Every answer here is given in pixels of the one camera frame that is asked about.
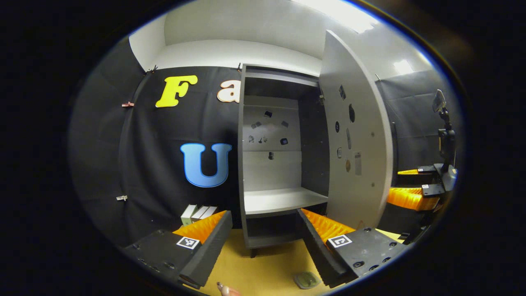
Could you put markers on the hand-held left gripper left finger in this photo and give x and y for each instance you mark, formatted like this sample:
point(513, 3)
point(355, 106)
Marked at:
point(213, 246)

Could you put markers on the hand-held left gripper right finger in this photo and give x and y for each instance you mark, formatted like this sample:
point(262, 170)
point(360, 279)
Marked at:
point(314, 246)

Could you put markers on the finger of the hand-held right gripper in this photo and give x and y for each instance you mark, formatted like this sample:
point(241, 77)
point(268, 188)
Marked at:
point(407, 199)
point(411, 171)

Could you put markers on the beige cabinet door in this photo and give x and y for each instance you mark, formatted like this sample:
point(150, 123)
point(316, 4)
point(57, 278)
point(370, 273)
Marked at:
point(361, 123)

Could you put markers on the grey cabinet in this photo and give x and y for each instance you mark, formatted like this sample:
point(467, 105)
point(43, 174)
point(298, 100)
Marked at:
point(241, 164)

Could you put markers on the grey cabinet shelf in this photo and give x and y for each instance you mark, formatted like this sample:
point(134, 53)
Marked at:
point(283, 201)

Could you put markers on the green white box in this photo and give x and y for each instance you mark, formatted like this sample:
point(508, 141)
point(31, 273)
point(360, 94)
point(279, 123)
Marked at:
point(188, 214)

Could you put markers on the black backdrop cloth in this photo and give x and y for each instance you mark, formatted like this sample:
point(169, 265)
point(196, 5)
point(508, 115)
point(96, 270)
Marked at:
point(164, 172)

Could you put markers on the small ceiling light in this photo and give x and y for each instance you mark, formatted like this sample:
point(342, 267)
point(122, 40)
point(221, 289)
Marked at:
point(403, 67)

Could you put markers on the orange clip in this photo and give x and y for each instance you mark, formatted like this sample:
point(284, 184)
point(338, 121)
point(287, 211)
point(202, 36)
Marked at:
point(128, 104)

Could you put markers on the long ceiling light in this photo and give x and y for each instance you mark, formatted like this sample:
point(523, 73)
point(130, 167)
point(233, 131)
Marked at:
point(341, 14)

